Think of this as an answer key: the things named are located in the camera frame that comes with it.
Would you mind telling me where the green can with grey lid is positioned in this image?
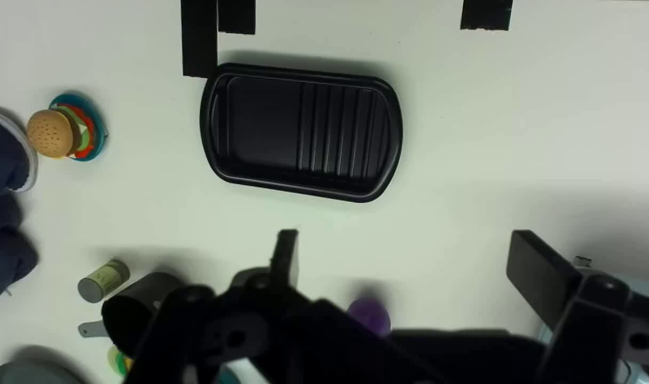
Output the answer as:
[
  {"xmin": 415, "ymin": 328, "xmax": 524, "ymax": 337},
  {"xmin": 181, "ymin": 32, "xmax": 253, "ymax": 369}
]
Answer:
[{"xmin": 76, "ymin": 257, "xmax": 132, "ymax": 306}]

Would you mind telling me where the purple round toy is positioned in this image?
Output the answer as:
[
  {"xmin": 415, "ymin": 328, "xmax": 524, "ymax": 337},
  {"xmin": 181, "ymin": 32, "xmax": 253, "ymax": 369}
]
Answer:
[{"xmin": 345, "ymin": 294, "xmax": 395, "ymax": 337}]

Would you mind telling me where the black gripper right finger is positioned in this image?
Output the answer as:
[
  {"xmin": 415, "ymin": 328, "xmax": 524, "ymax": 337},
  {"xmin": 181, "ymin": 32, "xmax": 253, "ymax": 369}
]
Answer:
[{"xmin": 506, "ymin": 229, "xmax": 649, "ymax": 384}]

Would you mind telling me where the green toy disc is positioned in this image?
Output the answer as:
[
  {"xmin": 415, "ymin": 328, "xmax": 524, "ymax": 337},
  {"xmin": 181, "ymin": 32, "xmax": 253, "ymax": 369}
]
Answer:
[{"xmin": 107, "ymin": 347, "xmax": 136, "ymax": 379}]

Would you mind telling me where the large grey plate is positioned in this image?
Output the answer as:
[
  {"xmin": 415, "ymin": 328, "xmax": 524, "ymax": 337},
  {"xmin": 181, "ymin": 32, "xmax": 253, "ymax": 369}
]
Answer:
[{"xmin": 0, "ymin": 347, "xmax": 91, "ymax": 384}]

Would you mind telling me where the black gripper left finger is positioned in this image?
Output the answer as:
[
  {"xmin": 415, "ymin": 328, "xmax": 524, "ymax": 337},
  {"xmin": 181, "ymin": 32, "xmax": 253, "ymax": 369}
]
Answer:
[{"xmin": 123, "ymin": 229, "xmax": 320, "ymax": 384}]

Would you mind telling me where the black toy pot grey handle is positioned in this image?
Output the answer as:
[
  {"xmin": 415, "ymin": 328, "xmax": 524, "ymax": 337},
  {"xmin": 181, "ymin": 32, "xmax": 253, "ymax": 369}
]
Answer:
[{"xmin": 76, "ymin": 272, "xmax": 187, "ymax": 359}]

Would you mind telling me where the toy burger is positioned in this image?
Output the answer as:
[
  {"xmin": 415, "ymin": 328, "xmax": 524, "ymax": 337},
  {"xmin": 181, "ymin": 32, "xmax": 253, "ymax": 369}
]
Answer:
[{"xmin": 24, "ymin": 104, "xmax": 100, "ymax": 163}]

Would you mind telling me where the small teal toy plate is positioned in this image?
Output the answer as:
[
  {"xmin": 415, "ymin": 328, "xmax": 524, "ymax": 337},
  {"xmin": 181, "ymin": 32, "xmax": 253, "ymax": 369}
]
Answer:
[{"xmin": 47, "ymin": 92, "xmax": 111, "ymax": 165}]

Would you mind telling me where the black ridged plastic tray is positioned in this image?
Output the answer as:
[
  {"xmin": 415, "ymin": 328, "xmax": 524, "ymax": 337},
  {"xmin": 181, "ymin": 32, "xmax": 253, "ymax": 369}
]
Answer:
[{"xmin": 197, "ymin": 62, "xmax": 405, "ymax": 206}]

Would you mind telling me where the dark blue fabric object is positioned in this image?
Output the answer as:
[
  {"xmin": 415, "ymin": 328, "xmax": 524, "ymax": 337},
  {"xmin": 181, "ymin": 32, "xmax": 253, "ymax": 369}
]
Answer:
[{"xmin": 0, "ymin": 104, "xmax": 41, "ymax": 307}]

